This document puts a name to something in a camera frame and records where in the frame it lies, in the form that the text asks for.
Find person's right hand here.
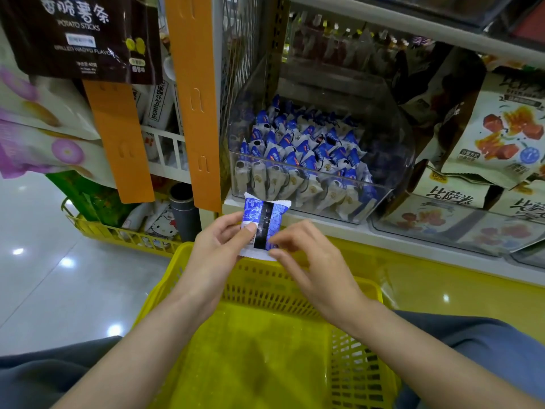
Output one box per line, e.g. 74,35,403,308
268,219,371,327

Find person's left hand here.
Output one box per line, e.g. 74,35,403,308
177,212,257,322

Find blue white snack packet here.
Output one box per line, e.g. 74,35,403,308
238,193,292,262

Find yellow plastic shopping basket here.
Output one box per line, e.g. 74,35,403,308
132,243,401,409

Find pile of blue snack packets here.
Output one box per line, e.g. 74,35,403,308
232,96,376,222

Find person's right forearm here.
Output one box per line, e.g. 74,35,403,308
345,294,545,409

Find person's left forearm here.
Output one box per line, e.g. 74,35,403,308
51,295,212,409

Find yellow floor basket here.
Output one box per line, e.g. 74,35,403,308
61,197,184,256

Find store shelf with yellow base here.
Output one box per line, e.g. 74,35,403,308
162,0,545,350

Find green snack bags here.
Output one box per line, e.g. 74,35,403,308
47,170,133,227

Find purple white snack bag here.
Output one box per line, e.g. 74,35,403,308
0,119,116,188
0,38,102,141

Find dark grey cylinder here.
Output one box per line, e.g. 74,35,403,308
169,183,203,244

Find white cartoon print packet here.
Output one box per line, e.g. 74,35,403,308
123,202,180,237

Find clear plastic bin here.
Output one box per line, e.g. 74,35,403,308
223,55,418,225
373,193,545,259

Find orange hanging strip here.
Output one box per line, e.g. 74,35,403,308
82,79,156,205

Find white card packet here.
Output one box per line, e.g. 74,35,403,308
140,81,175,131

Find grey trousers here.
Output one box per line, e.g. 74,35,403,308
0,312,545,409

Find row of small brown packets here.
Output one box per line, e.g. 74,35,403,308
290,12,444,73

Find row of fruit print bags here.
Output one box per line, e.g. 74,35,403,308
375,72,545,256

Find black potato stick bag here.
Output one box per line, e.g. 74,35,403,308
0,0,163,86

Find red price sign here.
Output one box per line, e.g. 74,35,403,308
511,0,545,43

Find white wire rack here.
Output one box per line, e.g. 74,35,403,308
143,125,192,184

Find orange shelf post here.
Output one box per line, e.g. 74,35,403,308
164,0,224,213

